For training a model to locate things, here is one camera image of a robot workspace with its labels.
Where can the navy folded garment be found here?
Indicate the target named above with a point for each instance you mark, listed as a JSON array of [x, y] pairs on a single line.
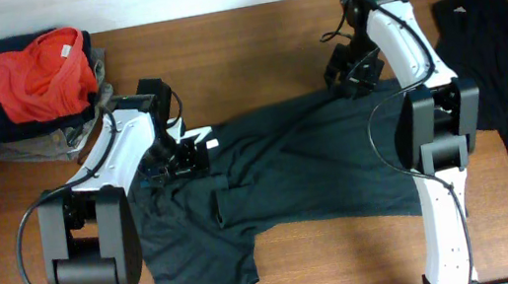
[[9, 132]]

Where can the red folded garment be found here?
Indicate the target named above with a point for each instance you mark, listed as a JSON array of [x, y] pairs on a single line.
[[49, 79]]

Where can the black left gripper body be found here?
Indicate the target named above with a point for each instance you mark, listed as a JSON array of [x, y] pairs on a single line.
[[165, 155]]

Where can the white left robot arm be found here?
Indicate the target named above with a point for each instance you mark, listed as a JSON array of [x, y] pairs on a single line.
[[87, 230]]

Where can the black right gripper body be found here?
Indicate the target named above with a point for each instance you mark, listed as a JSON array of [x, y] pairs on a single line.
[[356, 61]]

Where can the dark green Nike t-shirt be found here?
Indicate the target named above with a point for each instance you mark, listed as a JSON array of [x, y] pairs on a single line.
[[315, 157]]

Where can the grey folded garment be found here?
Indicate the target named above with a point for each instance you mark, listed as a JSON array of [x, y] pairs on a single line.
[[65, 144]]

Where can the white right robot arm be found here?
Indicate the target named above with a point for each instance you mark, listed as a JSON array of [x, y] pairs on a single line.
[[436, 130]]

